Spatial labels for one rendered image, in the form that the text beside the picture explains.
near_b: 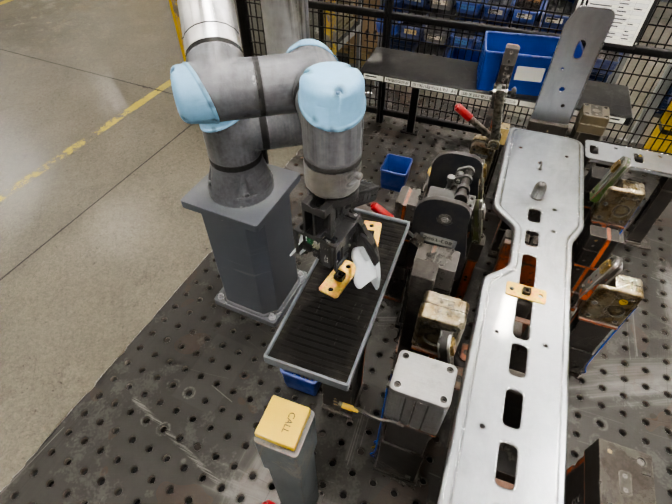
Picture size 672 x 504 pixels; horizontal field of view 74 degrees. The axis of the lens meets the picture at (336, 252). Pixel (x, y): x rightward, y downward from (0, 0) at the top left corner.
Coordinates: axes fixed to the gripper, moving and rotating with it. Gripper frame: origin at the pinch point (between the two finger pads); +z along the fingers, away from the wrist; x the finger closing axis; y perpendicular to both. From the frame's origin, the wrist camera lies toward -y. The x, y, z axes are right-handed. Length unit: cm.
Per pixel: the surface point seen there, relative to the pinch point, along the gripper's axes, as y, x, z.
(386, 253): -9.8, 4.2, 3.0
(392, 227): -16.6, 2.0, 3.0
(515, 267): -34.8, 25.7, 18.9
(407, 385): 9.4, 18.2, 8.0
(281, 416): 25.2, 5.6, 3.0
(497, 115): -70, 6, 4
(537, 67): -108, 8, 7
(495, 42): -119, -10, 6
